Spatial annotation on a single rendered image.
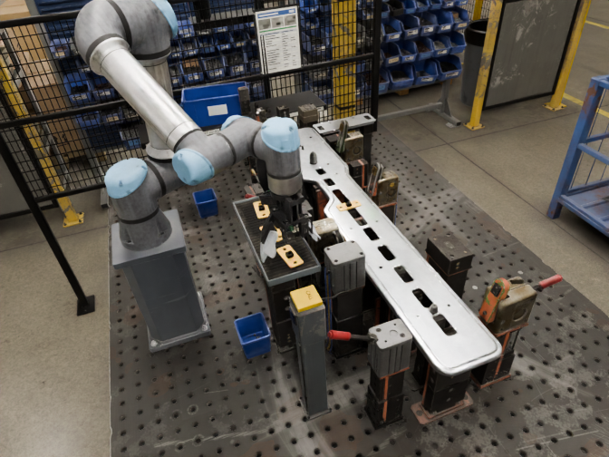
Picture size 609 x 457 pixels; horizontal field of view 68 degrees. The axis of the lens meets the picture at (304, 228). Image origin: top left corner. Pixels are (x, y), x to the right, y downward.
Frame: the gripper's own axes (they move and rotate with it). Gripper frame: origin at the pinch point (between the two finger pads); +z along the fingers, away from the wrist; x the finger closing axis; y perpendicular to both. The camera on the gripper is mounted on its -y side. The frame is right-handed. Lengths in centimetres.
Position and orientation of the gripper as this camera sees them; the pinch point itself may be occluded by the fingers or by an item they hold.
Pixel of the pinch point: (288, 250)
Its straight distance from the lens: 114.8
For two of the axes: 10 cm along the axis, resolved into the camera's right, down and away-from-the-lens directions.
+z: 0.6, 7.9, 6.2
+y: 4.8, 5.2, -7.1
